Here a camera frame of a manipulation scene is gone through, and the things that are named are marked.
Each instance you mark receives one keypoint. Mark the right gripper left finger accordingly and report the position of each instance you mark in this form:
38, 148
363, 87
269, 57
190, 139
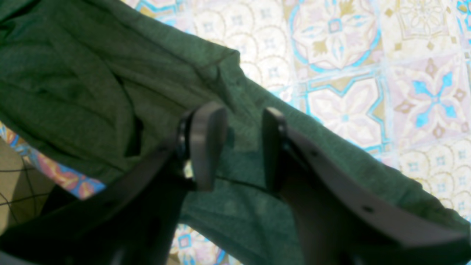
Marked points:
133, 220

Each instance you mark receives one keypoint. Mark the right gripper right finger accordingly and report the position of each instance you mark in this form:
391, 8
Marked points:
349, 213

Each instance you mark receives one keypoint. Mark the dark green long-sleeve shirt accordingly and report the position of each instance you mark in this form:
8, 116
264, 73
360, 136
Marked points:
94, 84

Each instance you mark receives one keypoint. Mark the colourful patterned tablecloth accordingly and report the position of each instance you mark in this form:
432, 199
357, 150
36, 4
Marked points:
243, 223

